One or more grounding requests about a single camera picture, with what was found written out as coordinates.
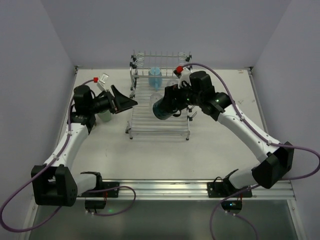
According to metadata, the dark green ceramic mug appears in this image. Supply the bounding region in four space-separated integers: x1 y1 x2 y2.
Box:
152 98 181 120

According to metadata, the light green plastic cup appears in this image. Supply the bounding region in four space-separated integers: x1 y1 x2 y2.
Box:
97 110 112 123

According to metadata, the clear glass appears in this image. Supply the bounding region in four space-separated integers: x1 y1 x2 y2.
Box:
166 79 179 87
149 92 163 107

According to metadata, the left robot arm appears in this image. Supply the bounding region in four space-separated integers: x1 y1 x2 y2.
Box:
31 84 138 207

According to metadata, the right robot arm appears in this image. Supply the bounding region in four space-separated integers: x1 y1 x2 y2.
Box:
152 70 294 193

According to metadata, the metal dish rack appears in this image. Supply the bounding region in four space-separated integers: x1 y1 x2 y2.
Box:
125 51 192 140

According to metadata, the blue plastic mug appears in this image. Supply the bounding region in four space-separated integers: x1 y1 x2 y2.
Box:
148 66 163 91

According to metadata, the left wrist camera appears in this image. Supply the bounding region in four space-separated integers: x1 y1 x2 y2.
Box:
96 73 109 92

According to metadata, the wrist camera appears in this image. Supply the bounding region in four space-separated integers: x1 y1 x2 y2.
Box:
173 65 191 89
96 73 109 92

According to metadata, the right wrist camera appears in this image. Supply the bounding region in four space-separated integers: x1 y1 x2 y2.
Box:
173 65 191 89

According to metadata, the aluminium mounting rail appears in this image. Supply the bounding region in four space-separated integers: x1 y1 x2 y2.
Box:
31 177 296 201

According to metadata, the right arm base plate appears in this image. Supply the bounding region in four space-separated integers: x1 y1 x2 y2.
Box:
206 176 253 215

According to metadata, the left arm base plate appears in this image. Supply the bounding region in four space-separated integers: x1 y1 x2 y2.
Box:
77 189 119 213

